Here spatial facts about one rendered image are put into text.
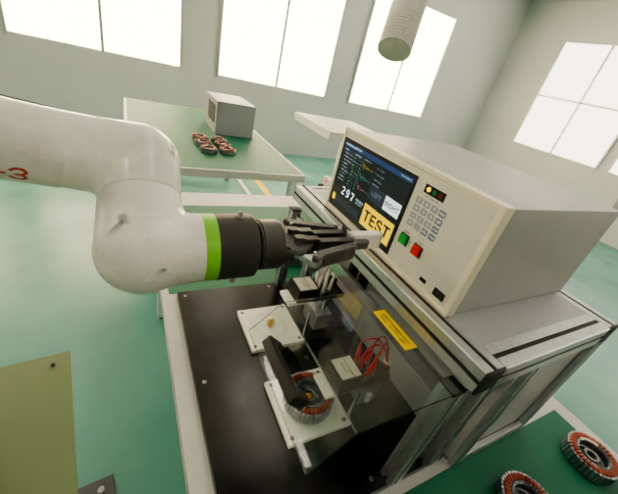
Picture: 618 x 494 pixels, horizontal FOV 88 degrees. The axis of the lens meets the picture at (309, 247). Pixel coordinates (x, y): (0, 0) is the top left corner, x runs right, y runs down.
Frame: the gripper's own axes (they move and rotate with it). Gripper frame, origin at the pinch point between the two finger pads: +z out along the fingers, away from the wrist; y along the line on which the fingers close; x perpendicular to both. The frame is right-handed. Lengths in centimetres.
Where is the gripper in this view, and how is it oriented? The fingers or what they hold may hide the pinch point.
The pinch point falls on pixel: (363, 239)
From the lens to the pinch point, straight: 57.7
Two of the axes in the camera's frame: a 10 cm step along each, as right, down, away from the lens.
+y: 4.2, 5.4, -7.3
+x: 2.2, -8.4, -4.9
